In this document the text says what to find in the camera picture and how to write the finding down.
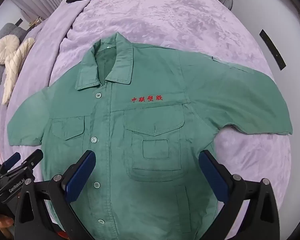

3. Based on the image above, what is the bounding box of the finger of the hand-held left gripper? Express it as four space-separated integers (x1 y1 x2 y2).
0 152 22 172
5 149 44 178

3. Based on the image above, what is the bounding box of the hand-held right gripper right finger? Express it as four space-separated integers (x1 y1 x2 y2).
199 150 288 240

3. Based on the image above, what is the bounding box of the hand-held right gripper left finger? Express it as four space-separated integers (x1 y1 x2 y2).
14 150 97 240

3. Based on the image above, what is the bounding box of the green short-sleeved work shirt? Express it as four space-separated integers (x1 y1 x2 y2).
7 32 293 240

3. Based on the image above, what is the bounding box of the person's left hand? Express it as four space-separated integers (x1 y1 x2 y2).
0 215 15 238

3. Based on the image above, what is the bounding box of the cream twisted knit pillow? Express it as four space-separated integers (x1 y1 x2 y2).
2 37 36 105

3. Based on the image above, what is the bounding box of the cream round pleated pillow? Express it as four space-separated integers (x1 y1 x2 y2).
0 35 21 65

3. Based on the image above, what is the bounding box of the black perforated strip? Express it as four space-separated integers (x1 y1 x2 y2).
259 29 287 71

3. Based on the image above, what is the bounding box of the pale pleated curtain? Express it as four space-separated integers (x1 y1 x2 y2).
7 0 68 30

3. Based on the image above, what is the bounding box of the purple plush blanket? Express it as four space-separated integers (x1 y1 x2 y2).
0 0 300 240

